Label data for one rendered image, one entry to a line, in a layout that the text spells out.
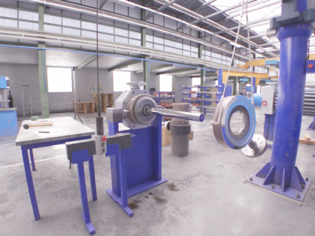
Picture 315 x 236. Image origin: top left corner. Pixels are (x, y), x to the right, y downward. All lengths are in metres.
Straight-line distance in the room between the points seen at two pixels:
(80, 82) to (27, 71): 3.47
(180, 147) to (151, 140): 1.13
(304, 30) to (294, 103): 0.90
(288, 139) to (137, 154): 2.03
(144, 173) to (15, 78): 11.88
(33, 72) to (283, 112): 13.11
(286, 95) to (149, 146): 1.96
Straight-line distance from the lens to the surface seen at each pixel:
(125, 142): 1.71
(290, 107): 2.59
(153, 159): 2.50
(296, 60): 2.63
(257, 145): 1.43
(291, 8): 2.62
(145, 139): 2.33
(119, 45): 8.73
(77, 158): 1.57
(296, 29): 2.66
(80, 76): 13.64
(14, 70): 13.44
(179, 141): 3.39
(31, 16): 8.86
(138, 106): 1.86
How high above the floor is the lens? 1.28
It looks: 8 degrees down
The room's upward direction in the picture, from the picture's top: straight up
